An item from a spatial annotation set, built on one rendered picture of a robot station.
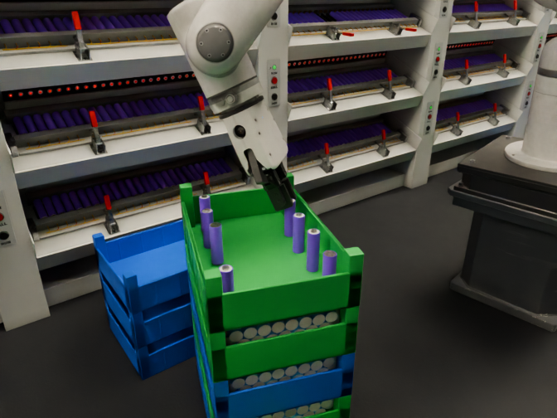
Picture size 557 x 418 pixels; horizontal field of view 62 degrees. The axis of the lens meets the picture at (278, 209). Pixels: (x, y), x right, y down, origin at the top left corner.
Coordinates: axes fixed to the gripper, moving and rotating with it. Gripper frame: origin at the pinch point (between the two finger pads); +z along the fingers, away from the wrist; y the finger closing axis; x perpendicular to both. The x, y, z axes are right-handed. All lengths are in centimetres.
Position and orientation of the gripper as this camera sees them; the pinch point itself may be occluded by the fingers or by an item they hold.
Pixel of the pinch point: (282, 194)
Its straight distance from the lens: 76.1
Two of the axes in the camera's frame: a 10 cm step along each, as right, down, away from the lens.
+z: 4.1, 8.6, 2.9
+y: 2.4, -4.1, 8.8
